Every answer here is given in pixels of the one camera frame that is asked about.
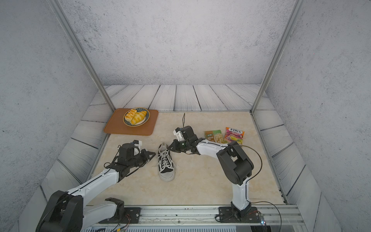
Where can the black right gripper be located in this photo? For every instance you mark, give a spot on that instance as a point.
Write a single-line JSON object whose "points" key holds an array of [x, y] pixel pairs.
{"points": [[176, 148]]}

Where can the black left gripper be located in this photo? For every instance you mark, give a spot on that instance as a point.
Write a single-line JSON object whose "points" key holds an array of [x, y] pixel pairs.
{"points": [[145, 153]]}

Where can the black white canvas sneaker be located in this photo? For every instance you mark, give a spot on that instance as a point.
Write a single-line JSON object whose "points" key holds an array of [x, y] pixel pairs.
{"points": [[166, 163]]}

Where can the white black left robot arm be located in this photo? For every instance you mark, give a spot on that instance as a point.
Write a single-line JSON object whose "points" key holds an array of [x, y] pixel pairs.
{"points": [[68, 211]]}

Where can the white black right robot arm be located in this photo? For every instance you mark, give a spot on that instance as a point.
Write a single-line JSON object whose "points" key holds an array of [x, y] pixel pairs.
{"points": [[235, 163]]}

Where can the right bread pastry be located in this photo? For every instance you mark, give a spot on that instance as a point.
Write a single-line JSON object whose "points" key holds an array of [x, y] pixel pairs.
{"points": [[139, 117]]}

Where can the bread pastry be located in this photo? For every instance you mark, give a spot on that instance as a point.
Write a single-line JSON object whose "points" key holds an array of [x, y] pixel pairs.
{"points": [[129, 115], [139, 117]]}

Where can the green snack packet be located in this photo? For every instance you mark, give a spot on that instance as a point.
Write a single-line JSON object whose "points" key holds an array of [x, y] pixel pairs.
{"points": [[214, 136]]}

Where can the yellow rimmed plate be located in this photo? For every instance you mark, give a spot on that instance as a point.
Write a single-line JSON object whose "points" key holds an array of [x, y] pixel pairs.
{"points": [[143, 122]]}

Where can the left bread pastry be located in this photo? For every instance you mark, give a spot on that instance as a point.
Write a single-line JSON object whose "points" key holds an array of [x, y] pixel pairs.
{"points": [[129, 115]]}

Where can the brown leather mat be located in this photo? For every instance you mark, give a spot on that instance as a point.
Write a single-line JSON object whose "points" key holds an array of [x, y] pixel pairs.
{"points": [[116, 124]]}

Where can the pink Fox's candy bag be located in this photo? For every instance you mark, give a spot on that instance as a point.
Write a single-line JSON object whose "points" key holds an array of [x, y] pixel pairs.
{"points": [[233, 135]]}

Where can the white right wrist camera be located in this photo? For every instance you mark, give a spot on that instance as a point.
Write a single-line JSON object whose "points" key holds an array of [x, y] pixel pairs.
{"points": [[178, 133]]}

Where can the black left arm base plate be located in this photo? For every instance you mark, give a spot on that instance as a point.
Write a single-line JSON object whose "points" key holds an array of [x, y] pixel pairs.
{"points": [[126, 215]]}

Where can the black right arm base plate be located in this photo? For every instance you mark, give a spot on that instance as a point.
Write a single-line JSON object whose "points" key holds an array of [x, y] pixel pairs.
{"points": [[234, 215]]}

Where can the aluminium front rail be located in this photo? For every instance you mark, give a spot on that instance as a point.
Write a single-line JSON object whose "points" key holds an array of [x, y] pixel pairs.
{"points": [[279, 218]]}

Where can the left aluminium corner post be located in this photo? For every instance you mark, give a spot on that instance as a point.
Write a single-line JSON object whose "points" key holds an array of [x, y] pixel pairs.
{"points": [[62, 19]]}

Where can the aluminium corner post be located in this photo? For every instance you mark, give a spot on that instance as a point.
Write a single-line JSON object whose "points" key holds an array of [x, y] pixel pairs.
{"points": [[62, 19], [278, 53]]}

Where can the right aluminium corner post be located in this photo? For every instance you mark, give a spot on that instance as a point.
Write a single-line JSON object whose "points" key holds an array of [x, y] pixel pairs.
{"points": [[278, 53]]}

